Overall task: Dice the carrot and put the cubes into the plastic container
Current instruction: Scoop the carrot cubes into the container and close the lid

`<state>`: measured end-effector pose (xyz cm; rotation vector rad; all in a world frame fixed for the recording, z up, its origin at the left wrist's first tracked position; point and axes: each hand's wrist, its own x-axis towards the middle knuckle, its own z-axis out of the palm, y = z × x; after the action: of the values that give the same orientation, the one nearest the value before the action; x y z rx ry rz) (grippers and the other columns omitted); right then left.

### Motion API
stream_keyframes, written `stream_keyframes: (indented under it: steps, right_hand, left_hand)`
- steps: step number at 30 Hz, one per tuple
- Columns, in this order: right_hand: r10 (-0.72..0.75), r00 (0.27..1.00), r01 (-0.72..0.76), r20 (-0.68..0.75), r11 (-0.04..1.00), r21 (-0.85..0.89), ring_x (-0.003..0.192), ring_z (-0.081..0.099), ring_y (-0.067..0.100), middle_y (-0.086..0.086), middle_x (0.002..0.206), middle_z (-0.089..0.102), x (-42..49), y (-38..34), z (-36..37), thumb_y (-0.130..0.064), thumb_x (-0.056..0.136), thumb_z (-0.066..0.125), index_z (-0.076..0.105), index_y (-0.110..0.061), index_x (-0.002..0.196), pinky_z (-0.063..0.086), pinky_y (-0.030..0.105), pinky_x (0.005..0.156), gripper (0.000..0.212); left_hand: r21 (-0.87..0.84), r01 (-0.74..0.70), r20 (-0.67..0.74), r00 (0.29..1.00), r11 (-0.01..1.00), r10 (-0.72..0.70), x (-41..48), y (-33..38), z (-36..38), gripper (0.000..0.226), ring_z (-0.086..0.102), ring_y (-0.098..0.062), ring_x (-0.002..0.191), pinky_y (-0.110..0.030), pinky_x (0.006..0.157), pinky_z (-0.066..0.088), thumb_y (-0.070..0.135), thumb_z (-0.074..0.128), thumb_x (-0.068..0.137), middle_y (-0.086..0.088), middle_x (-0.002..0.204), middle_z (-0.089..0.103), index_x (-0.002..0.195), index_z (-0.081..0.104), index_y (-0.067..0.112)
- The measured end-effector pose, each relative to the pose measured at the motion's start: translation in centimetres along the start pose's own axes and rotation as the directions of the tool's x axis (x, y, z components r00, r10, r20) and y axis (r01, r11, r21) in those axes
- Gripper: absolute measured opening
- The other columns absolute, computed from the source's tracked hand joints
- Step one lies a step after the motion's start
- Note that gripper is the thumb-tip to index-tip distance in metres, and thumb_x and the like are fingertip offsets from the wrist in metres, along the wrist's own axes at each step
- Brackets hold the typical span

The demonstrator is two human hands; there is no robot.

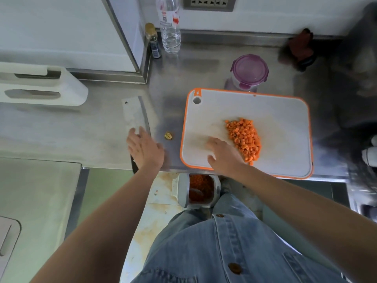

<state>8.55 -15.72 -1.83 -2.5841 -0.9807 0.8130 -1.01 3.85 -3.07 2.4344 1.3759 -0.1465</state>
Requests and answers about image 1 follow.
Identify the person's right hand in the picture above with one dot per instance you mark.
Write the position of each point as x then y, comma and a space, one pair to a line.
226, 159

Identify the person's left hand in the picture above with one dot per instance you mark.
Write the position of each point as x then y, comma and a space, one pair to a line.
145, 153

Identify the pile of diced carrot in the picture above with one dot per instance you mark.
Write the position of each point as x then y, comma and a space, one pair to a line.
246, 138

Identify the brown carrot top stub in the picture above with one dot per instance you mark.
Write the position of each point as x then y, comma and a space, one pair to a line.
168, 136

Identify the purple lidded container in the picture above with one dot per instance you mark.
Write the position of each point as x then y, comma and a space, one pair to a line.
249, 70

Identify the person's right forearm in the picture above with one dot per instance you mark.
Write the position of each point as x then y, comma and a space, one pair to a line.
309, 215

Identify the person's left forearm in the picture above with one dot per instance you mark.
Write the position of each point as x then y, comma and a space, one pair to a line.
97, 232

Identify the grey right shoe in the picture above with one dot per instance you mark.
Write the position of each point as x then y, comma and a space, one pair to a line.
226, 187

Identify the blue denim trousers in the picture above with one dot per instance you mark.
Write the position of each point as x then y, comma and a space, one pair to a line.
232, 204

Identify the white waste bin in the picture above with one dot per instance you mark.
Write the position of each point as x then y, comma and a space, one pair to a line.
182, 191

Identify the pale green cabinet front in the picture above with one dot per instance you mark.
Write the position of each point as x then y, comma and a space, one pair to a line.
100, 191
294, 232

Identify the white orange-rimmed cutting board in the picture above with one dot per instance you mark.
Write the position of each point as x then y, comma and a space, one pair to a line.
282, 138

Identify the blue denim shirt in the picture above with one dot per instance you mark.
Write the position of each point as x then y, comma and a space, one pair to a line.
235, 250

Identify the small gold-capped bottle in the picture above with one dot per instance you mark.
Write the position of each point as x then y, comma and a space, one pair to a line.
154, 50

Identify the clear plastic water bottle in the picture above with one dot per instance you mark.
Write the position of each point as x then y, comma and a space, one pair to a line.
171, 41

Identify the dark red cloth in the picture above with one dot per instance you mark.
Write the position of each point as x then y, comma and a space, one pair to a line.
300, 48

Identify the group of seasoning bottles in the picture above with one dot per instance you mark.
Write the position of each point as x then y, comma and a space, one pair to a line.
370, 156

